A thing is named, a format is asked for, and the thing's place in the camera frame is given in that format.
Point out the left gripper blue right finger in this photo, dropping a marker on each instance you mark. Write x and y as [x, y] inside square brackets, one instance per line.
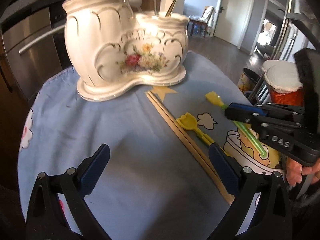
[226, 167]

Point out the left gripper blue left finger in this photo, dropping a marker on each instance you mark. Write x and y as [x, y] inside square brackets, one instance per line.
[91, 169]

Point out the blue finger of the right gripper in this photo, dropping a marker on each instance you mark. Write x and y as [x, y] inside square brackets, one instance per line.
[247, 107]
[240, 116]

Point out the yellow green tulip pick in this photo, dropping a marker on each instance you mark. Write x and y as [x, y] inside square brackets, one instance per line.
[215, 99]

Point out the bamboo chopstick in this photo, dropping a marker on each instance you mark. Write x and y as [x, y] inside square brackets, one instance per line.
[185, 139]
[190, 139]

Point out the yellow plastic tulip pick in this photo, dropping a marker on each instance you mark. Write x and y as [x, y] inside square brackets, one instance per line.
[189, 123]

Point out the person's right hand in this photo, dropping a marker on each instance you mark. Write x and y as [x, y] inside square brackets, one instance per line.
[295, 171]

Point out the patterned waste bin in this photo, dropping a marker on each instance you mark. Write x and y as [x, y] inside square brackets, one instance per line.
[247, 81]

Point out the blue cartoon tablecloth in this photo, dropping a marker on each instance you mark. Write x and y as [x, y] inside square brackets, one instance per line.
[152, 187]

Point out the chair in far room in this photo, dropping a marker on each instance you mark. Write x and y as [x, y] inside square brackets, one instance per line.
[204, 22]

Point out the white door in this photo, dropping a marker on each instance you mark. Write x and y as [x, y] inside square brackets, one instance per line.
[232, 20]

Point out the white ceramic utensil holder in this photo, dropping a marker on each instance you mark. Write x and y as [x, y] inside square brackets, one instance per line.
[114, 49]

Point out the silver spoon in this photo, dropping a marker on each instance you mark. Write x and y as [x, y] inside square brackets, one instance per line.
[155, 7]

